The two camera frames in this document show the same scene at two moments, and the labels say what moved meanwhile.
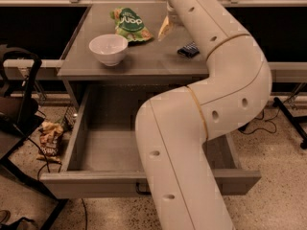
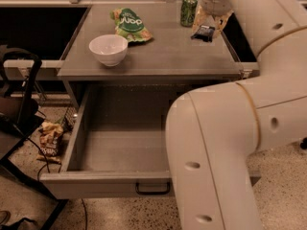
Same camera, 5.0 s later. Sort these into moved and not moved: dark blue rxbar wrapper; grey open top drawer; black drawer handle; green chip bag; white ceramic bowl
Moved: dark blue rxbar wrapper
Not moved: green chip bag; black drawer handle; white ceramic bowl; grey open top drawer
